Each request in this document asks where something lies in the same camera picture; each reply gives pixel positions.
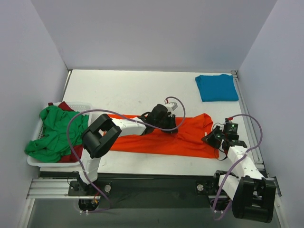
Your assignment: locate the orange t-shirt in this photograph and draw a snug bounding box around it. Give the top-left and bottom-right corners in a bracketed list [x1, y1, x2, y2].
[111, 113, 219, 159]

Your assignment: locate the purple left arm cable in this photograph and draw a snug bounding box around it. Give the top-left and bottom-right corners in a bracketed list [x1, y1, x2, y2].
[66, 96, 186, 212]

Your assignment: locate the green t-shirt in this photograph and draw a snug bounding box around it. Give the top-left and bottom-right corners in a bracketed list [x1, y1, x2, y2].
[25, 103, 78, 163]

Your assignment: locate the white perforated plastic basket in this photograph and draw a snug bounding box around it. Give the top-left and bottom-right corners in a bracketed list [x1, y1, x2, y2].
[27, 102, 92, 168]

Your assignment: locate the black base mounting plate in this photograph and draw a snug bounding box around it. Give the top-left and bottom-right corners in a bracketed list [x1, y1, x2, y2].
[68, 173, 217, 210]

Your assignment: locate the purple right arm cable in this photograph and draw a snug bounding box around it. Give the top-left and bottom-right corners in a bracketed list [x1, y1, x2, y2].
[211, 114, 263, 221]

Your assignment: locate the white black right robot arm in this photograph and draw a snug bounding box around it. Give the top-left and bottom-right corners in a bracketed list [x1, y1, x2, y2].
[202, 118, 276, 223]

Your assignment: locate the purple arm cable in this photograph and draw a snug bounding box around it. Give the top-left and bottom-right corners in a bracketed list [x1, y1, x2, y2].
[211, 114, 263, 221]
[66, 96, 186, 212]

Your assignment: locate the folded blue t-shirt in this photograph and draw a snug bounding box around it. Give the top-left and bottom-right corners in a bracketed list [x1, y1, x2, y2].
[195, 74, 239, 102]

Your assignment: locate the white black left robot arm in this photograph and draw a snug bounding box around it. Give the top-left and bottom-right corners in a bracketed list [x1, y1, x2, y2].
[77, 102, 178, 196]

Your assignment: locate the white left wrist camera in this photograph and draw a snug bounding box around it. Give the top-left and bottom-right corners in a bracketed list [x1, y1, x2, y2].
[164, 102, 178, 112]

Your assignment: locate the dark red t-shirt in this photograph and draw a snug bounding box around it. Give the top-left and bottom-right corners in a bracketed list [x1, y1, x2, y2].
[58, 101, 83, 163]

